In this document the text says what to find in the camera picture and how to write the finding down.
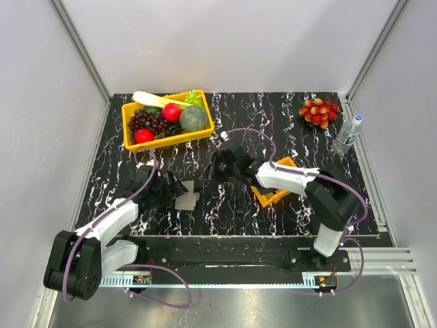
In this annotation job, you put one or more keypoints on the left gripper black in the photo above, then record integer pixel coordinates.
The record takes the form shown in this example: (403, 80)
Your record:
(174, 190)

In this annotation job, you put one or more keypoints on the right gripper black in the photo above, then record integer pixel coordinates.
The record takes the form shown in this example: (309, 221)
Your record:
(211, 173)

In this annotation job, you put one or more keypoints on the small yellow card bin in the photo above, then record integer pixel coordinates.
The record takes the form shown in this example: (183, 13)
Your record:
(273, 197)

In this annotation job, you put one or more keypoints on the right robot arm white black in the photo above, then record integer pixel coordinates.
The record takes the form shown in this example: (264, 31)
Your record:
(333, 200)

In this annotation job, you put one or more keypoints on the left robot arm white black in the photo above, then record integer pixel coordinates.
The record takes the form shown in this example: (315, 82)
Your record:
(80, 259)

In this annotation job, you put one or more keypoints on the green melon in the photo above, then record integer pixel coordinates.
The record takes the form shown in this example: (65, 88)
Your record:
(193, 118)

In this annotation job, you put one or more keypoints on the dark grape bunch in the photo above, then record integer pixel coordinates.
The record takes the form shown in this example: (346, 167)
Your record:
(174, 128)

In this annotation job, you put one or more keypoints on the red apple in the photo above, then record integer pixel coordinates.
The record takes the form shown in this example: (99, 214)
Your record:
(143, 135)

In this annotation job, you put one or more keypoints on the red pomegranate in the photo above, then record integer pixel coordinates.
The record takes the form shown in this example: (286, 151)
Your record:
(172, 112)

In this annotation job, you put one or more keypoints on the green lettuce leaf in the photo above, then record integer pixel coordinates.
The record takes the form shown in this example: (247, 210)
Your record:
(193, 98)

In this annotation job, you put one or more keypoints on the purple grape bunch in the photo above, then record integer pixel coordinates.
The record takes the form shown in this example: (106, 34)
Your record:
(143, 118)

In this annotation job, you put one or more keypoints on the green avocado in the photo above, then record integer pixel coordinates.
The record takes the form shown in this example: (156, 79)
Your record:
(152, 110)

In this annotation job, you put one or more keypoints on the large yellow fruit bin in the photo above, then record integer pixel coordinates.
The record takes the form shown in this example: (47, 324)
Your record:
(129, 109)

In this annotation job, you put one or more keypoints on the white green leek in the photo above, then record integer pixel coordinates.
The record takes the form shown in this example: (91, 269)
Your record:
(152, 100)

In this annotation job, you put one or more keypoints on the red lychee bunch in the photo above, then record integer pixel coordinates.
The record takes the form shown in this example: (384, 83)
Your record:
(318, 112)

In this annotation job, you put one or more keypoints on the clear water bottle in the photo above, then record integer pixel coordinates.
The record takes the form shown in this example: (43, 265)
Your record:
(347, 135)

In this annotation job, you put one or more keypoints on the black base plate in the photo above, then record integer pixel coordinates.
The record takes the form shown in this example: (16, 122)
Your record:
(243, 261)

